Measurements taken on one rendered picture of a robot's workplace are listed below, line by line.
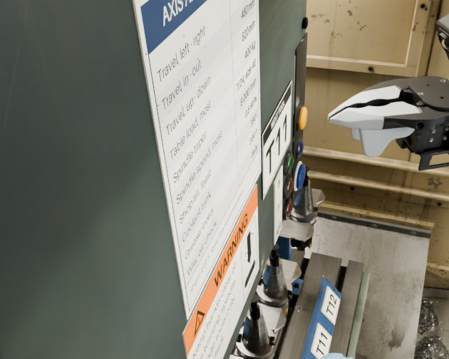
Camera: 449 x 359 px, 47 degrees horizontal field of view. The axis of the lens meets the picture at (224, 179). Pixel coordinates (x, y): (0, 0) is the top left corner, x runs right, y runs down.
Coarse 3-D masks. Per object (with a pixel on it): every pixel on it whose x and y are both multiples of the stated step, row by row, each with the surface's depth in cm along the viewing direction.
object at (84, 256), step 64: (0, 0) 14; (64, 0) 16; (128, 0) 19; (0, 64) 14; (64, 64) 16; (128, 64) 20; (0, 128) 14; (64, 128) 17; (128, 128) 21; (0, 192) 15; (64, 192) 18; (128, 192) 22; (0, 256) 15; (64, 256) 18; (128, 256) 23; (0, 320) 16; (64, 320) 19; (128, 320) 24
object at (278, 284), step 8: (280, 264) 85; (264, 272) 87; (272, 272) 85; (280, 272) 85; (264, 280) 87; (272, 280) 86; (280, 280) 86; (264, 288) 88; (272, 288) 87; (280, 288) 87; (272, 296) 88; (280, 296) 88
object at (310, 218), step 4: (316, 204) 106; (316, 208) 106; (292, 212) 105; (312, 212) 104; (316, 212) 104; (292, 216) 104; (296, 216) 104; (300, 216) 104; (304, 216) 104; (308, 216) 104; (312, 216) 103; (316, 216) 105; (296, 220) 104; (300, 220) 104; (304, 220) 103; (308, 220) 104; (312, 220) 105; (312, 224) 105
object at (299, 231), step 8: (288, 224) 103; (296, 224) 103; (304, 224) 103; (280, 232) 102; (288, 232) 101; (296, 232) 101; (304, 232) 101; (312, 232) 101; (296, 240) 100; (304, 240) 100
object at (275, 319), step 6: (264, 306) 88; (270, 306) 88; (276, 306) 88; (264, 312) 87; (270, 312) 87; (276, 312) 87; (282, 312) 87; (264, 318) 86; (270, 318) 86; (276, 318) 86; (282, 318) 86; (270, 324) 85; (276, 324) 85; (282, 324) 85; (276, 330) 84
